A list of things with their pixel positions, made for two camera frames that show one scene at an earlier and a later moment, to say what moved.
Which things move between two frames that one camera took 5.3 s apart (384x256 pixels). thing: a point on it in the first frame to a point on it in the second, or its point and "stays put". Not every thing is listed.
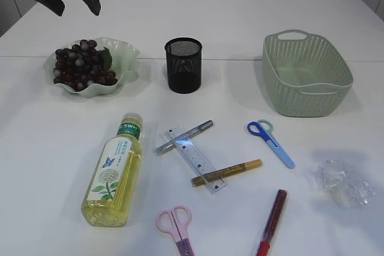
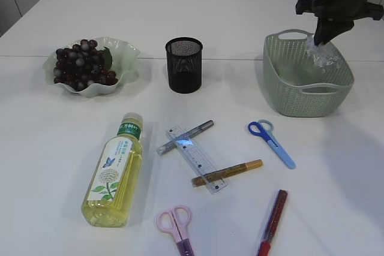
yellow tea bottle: [113, 186] stays put
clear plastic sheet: [343, 184] to [324, 56]
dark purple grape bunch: [82, 64] stays put
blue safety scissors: [264, 128] stays put
